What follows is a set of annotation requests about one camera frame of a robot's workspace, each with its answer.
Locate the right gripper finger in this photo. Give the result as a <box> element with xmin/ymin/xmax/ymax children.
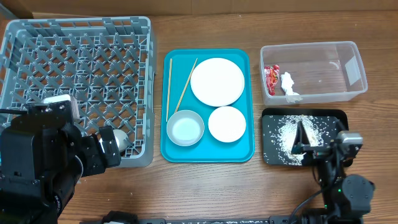
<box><xmin>291</xmin><ymin>121</ymin><xmax>310</xmax><ymax>154</ymax></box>
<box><xmin>335</xmin><ymin>119</ymin><xmax>347</xmax><ymax>137</ymax></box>

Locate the pile of rice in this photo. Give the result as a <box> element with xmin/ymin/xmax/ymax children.
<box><xmin>262</xmin><ymin>114</ymin><xmax>337</xmax><ymax>166</ymax></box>

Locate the white cup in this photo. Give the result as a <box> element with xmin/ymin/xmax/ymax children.
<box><xmin>113</xmin><ymin>129</ymin><xmax>129</xmax><ymax>152</ymax></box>

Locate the white tissue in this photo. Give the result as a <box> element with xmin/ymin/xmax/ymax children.
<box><xmin>280</xmin><ymin>72</ymin><xmax>302</xmax><ymax>103</ymax></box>

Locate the red snack wrapper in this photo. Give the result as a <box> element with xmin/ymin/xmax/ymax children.
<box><xmin>264</xmin><ymin>65</ymin><xmax>280</xmax><ymax>96</ymax></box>

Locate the grey bowl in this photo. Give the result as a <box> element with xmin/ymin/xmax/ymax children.
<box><xmin>167</xmin><ymin>110</ymin><xmax>205</xmax><ymax>147</ymax></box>

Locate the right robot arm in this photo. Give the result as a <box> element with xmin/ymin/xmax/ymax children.
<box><xmin>288</xmin><ymin>121</ymin><xmax>375</xmax><ymax>223</ymax></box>

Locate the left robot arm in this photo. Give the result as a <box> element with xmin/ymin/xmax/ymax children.
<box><xmin>1</xmin><ymin>101</ymin><xmax>121</xmax><ymax>223</ymax></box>

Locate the clear plastic waste bin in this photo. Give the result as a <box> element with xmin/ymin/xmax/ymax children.
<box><xmin>259</xmin><ymin>41</ymin><xmax>368</xmax><ymax>106</ymax></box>

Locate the black rectangular tray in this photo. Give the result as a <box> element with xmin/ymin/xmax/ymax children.
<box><xmin>261</xmin><ymin>108</ymin><xmax>349</xmax><ymax>166</ymax></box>

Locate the grey plastic dish rack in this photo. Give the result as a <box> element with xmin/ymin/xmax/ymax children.
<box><xmin>1</xmin><ymin>16</ymin><xmax>156</xmax><ymax>167</ymax></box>

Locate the teal serving tray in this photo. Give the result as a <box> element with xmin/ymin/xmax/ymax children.
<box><xmin>160</xmin><ymin>49</ymin><xmax>255</xmax><ymax>163</ymax></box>

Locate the large white plate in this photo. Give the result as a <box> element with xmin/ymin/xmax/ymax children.
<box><xmin>190</xmin><ymin>58</ymin><xmax>245</xmax><ymax>107</ymax></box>

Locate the left wooden chopstick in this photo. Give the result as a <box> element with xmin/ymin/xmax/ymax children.
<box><xmin>165</xmin><ymin>58</ymin><xmax>172</xmax><ymax>123</ymax></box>

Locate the wooden chopstick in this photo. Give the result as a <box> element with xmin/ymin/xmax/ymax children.
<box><xmin>174</xmin><ymin>58</ymin><xmax>198</xmax><ymax>113</ymax></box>
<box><xmin>165</xmin><ymin>58</ymin><xmax>172</xmax><ymax>123</ymax></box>

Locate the right wooden chopstick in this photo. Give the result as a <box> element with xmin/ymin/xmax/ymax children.
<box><xmin>174</xmin><ymin>58</ymin><xmax>198</xmax><ymax>113</ymax></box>

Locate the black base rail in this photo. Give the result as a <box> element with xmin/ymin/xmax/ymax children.
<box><xmin>79</xmin><ymin>210</ymin><xmax>355</xmax><ymax>224</ymax></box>

